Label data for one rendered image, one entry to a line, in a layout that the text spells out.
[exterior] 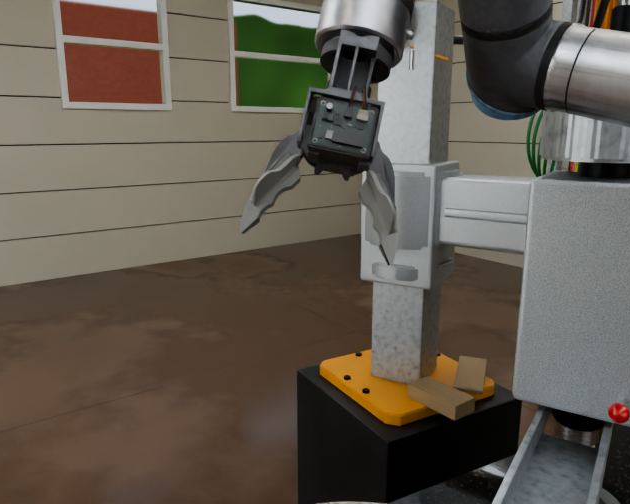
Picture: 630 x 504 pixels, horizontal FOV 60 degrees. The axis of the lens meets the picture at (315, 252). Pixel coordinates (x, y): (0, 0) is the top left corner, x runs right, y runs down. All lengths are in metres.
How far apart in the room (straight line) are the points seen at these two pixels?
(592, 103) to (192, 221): 6.86
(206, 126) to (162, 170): 0.81
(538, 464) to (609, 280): 0.33
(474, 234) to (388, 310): 0.42
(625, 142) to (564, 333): 0.34
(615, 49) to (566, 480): 0.68
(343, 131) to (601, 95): 0.25
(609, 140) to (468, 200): 0.86
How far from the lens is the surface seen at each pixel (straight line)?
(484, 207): 1.77
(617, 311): 1.05
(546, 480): 1.02
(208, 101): 7.38
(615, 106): 0.61
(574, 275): 1.04
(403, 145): 1.85
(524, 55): 0.63
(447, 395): 1.88
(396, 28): 0.57
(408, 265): 1.86
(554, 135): 1.02
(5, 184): 6.68
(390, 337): 2.00
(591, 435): 1.22
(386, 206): 0.52
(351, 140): 0.50
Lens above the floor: 1.67
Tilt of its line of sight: 13 degrees down
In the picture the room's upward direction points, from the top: straight up
